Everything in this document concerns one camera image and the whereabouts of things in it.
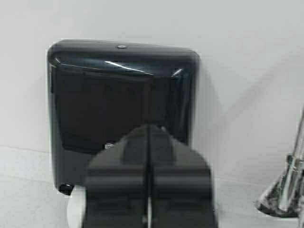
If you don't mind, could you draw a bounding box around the chrome spring kitchen faucet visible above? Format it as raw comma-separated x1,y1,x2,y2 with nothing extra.
279,117,304,228

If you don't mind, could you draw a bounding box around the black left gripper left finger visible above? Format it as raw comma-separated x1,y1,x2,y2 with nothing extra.
82,124,149,228

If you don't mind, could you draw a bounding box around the black paper towel dispenser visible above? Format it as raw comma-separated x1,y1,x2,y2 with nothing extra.
46,39,201,196

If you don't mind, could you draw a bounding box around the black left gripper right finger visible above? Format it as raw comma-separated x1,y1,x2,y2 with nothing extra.
149,125,218,228

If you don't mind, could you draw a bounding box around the black white floral cloth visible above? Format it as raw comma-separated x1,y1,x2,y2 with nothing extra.
255,168,300,219

